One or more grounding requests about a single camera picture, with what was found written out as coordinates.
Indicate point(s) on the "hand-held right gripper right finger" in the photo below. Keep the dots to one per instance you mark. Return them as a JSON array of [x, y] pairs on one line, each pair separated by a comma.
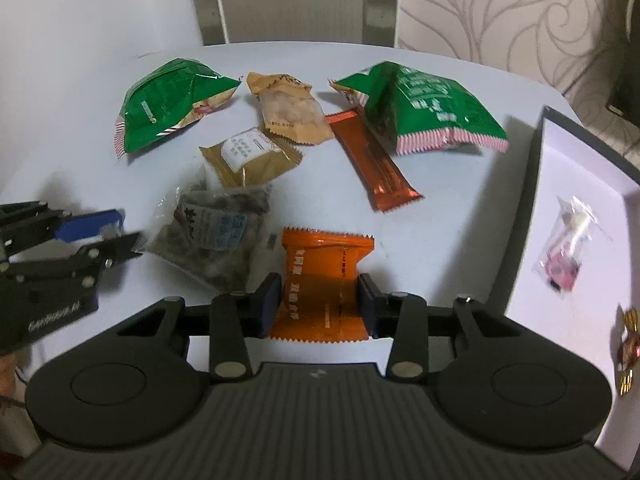
[[367, 305]]

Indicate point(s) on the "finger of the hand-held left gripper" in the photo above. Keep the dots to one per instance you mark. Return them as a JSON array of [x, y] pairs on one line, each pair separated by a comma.
[[107, 252], [85, 225]]

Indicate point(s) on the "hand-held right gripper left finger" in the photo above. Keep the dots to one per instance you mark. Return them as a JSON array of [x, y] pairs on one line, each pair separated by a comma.
[[272, 305]]

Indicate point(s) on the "orange snack packet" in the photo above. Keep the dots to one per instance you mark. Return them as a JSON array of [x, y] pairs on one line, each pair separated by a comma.
[[322, 280]]

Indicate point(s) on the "clear bag of dark nuts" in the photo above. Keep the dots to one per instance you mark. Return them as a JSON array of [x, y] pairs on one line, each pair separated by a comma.
[[215, 235]]

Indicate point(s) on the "tan peanut packet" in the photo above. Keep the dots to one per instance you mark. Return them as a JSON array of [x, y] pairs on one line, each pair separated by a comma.
[[292, 110]]

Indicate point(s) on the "grey box with white inside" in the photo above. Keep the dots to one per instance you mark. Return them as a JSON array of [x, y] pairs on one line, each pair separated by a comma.
[[575, 170]]

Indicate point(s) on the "dark orange bar wrapper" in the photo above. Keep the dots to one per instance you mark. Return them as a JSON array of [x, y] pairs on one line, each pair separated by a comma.
[[375, 160]]

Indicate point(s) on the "green snack bag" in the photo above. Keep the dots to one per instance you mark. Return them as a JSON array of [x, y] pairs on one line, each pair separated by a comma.
[[430, 105], [160, 100]]

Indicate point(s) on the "small olive snack packet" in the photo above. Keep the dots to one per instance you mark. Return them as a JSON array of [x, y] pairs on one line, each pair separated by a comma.
[[250, 157]]

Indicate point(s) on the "small clear candy bag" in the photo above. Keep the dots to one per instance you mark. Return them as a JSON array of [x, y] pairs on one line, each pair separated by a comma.
[[567, 250]]

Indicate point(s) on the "gold wrapped candy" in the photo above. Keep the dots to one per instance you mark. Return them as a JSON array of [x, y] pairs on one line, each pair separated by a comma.
[[630, 350]]

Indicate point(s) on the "grey chair back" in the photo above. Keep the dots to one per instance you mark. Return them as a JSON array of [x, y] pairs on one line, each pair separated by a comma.
[[290, 0]]

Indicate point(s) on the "black television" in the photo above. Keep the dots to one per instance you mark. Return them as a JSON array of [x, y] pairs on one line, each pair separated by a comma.
[[627, 35]]

